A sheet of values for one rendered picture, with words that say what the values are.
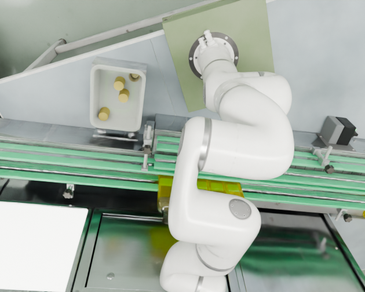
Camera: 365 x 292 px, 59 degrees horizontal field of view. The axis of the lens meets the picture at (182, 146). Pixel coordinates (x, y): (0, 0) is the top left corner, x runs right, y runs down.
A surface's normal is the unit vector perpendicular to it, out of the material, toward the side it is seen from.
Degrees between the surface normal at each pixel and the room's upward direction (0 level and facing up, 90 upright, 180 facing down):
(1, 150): 90
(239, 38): 2
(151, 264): 90
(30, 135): 90
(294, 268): 91
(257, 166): 8
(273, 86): 57
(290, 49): 0
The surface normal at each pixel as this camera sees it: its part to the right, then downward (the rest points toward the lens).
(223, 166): -0.06, 0.67
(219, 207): 0.18, -0.60
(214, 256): -0.47, 0.58
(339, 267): 0.16, -0.84
